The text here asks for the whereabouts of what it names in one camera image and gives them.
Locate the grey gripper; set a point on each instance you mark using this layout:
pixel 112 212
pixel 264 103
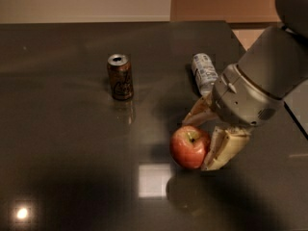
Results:
pixel 244 97

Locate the red apple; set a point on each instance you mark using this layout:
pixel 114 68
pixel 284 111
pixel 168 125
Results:
pixel 188 146

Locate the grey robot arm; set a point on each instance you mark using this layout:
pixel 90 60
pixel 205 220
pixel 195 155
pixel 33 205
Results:
pixel 277 62

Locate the clear plastic water bottle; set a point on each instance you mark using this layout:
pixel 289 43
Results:
pixel 204 72

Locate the brown soda can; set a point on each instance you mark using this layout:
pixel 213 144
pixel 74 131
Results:
pixel 120 76

